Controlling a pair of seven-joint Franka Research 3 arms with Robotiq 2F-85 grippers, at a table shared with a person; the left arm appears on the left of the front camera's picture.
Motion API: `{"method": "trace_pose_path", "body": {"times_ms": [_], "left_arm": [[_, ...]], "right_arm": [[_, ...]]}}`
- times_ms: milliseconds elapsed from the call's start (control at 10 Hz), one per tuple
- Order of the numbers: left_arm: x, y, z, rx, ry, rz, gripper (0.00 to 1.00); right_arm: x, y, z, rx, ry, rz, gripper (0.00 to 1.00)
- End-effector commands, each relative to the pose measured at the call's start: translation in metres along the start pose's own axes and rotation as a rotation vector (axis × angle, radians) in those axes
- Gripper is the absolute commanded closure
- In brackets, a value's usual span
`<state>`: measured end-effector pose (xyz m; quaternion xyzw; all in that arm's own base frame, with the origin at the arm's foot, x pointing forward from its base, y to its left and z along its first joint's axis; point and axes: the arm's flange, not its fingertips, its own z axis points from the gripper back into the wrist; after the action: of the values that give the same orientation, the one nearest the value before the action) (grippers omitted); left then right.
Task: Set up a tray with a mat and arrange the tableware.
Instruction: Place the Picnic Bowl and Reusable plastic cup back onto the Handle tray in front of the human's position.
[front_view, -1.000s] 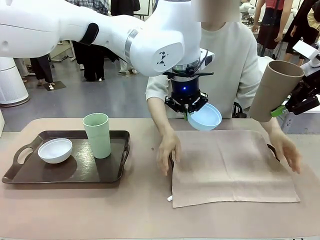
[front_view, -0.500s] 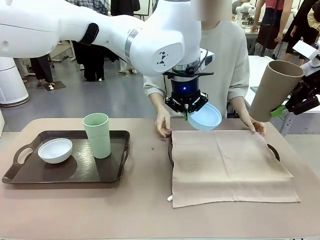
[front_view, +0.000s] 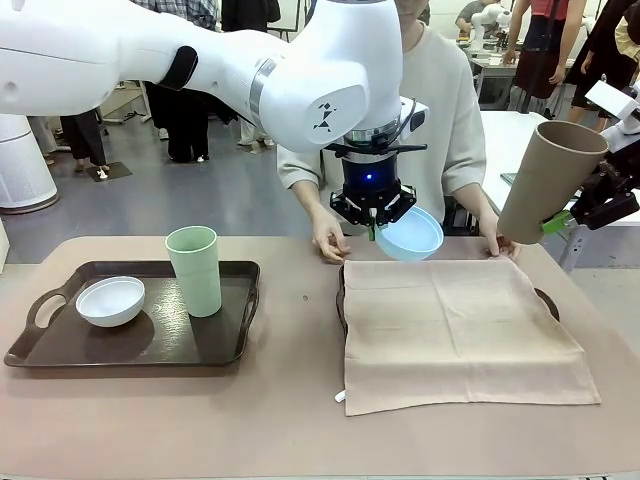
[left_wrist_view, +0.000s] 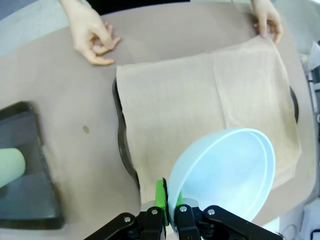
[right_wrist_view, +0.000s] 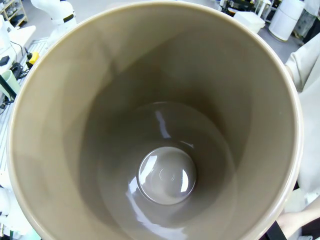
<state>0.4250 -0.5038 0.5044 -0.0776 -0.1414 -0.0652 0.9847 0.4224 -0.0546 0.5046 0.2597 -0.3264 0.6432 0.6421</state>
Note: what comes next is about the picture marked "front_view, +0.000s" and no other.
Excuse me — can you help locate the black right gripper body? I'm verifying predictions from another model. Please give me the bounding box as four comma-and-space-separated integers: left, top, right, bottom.
622, 144, 640, 194

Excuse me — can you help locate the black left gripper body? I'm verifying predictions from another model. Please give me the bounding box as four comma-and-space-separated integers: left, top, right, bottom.
342, 155, 402, 206

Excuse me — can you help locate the light blue round bowl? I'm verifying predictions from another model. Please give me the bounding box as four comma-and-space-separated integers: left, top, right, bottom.
374, 207, 445, 263

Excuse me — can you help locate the tall brown cup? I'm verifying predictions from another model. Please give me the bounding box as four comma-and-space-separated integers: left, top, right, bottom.
497, 121, 610, 246

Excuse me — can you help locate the beige cloth mat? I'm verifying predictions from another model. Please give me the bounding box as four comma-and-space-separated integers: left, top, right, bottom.
333, 258, 602, 417

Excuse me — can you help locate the tall light green cup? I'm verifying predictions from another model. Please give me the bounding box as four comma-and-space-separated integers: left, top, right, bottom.
164, 225, 223, 318

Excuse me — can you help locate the white round bowl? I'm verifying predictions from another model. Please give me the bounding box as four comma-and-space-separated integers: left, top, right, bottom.
75, 276, 147, 329

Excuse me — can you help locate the person's right forearm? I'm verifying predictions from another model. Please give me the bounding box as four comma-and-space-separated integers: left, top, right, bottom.
292, 180, 336, 231

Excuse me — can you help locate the person's left forearm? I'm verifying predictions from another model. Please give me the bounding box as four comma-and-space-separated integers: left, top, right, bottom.
472, 197, 501, 235

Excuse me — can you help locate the person's right hand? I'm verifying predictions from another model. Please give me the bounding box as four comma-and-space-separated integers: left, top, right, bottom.
313, 219, 349, 265

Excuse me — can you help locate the person's left hand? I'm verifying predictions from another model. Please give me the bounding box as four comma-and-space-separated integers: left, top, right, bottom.
482, 227, 522, 261

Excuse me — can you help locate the white background table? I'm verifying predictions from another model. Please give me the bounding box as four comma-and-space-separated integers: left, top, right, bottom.
477, 109, 640, 271

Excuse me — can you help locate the person in beige sweater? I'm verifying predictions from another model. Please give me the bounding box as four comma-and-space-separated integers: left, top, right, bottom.
276, 0, 489, 236

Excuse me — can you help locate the person in black dress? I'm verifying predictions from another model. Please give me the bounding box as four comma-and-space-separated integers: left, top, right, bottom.
569, 0, 640, 126

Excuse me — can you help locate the person in dark red skirt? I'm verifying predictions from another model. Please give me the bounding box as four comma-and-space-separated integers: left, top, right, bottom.
502, 0, 576, 119

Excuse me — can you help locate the person in grey plaid shirt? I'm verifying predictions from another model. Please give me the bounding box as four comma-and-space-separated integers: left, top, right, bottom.
142, 0, 221, 164

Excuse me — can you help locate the person in black top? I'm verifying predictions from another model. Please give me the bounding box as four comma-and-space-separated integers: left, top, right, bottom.
219, 0, 282, 149

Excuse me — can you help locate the person in dark trousers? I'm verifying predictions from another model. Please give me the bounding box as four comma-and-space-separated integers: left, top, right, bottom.
58, 110, 110, 174

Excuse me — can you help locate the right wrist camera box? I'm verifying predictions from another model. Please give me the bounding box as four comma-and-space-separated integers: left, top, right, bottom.
583, 79, 640, 150

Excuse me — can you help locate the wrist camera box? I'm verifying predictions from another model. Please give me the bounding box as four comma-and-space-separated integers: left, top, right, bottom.
399, 99, 431, 142
583, 79, 640, 150

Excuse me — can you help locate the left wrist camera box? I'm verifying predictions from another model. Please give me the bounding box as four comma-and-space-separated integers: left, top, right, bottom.
399, 99, 431, 142

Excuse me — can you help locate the dark brown handled tray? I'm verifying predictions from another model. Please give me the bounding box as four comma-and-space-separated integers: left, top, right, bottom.
3, 259, 262, 370
335, 263, 561, 344

